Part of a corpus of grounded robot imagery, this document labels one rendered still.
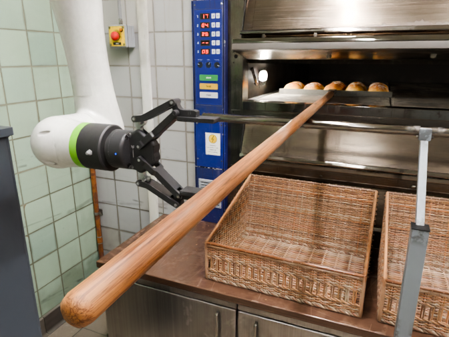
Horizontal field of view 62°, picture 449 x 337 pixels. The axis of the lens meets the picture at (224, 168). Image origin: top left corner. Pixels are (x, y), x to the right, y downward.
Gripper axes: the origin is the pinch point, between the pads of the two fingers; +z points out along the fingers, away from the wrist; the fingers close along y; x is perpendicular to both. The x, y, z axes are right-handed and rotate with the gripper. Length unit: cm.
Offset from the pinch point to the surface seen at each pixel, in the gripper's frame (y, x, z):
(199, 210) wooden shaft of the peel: 0.5, 20.8, 7.5
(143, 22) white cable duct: -32, -100, -77
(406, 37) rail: -23, -85, 33
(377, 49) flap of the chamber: -20, -85, 25
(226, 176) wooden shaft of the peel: -0.3, 9.7, 6.7
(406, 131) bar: 4, -62, 36
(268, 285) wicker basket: 58, -51, -1
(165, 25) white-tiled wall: -31, -101, -67
